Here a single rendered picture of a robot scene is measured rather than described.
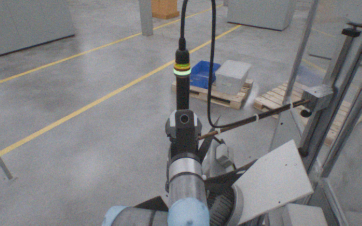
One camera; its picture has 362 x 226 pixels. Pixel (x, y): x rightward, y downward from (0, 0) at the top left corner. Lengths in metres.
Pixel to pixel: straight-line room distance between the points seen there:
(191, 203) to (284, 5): 7.37
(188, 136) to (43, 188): 2.46
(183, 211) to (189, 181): 0.06
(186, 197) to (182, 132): 0.15
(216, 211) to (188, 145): 0.53
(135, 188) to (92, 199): 0.42
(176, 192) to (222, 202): 0.59
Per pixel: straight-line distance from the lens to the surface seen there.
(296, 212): 1.37
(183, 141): 0.55
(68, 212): 2.61
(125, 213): 0.57
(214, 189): 0.78
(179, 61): 0.58
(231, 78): 3.56
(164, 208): 1.13
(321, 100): 1.08
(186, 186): 0.47
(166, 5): 8.73
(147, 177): 2.65
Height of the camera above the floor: 2.03
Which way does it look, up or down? 34 degrees down
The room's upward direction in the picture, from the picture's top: straight up
